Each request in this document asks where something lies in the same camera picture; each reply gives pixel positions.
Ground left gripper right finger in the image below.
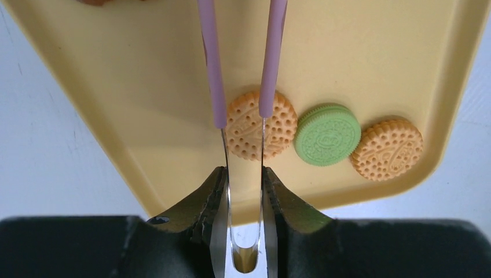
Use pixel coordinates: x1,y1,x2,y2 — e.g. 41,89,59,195
262,167,334,277

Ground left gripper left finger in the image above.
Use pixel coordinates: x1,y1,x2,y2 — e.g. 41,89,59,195
147,166,229,277

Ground pink handled metal tongs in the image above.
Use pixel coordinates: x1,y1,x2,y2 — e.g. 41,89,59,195
197,1,288,273

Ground green sandwich cookie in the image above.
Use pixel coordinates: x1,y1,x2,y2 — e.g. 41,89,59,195
294,103,361,167

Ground orange sandwich cookie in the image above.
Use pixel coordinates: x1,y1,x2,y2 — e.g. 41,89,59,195
226,90,298,160
350,119,423,181

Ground yellow serving tray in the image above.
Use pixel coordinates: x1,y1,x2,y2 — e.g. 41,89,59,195
3,1,490,215

